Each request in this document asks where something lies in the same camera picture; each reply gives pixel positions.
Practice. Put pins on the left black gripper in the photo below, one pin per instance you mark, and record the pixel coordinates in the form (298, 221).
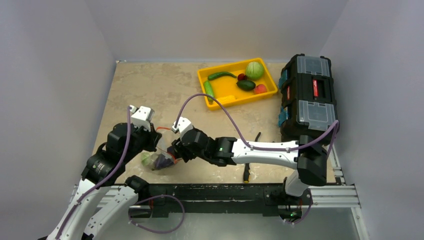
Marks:
(153, 137)

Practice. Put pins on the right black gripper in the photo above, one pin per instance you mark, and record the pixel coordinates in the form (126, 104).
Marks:
(178, 149)

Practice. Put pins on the clear orange zip bag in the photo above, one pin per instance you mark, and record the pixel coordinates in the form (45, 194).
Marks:
(168, 137)

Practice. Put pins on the purple eggplant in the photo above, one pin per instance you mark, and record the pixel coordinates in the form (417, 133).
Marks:
(162, 161)

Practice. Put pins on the white cauliflower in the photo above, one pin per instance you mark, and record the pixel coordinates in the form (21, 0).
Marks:
(147, 159)

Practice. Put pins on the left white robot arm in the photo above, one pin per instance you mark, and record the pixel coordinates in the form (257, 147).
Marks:
(83, 220)

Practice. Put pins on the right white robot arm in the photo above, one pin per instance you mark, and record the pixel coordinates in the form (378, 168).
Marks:
(305, 156)

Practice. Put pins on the light green cucumber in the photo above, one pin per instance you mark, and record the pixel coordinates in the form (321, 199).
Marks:
(208, 89)

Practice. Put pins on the black yellow screwdriver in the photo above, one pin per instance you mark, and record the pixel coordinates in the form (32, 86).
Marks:
(246, 173)

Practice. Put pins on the dark green chili pepper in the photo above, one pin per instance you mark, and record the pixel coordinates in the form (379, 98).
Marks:
(220, 74)

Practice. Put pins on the dark green avocado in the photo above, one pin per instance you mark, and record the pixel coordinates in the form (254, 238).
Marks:
(246, 85)

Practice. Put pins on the dark red plum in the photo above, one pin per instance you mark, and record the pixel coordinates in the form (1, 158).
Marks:
(242, 77)

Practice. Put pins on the green cabbage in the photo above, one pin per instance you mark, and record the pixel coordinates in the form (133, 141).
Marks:
(254, 70)

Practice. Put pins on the black toolbox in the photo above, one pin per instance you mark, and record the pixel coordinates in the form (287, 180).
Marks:
(308, 102)

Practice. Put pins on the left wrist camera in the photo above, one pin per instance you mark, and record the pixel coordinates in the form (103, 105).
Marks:
(141, 117)

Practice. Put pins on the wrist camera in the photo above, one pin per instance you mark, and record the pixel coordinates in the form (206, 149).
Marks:
(182, 125)
(141, 117)

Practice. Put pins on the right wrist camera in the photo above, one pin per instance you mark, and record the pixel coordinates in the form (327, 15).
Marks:
(182, 125)

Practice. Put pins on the orange handled pliers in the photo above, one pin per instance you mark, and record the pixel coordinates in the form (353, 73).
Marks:
(257, 137)

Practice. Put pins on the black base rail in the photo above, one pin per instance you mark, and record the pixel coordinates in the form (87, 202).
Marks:
(158, 200)

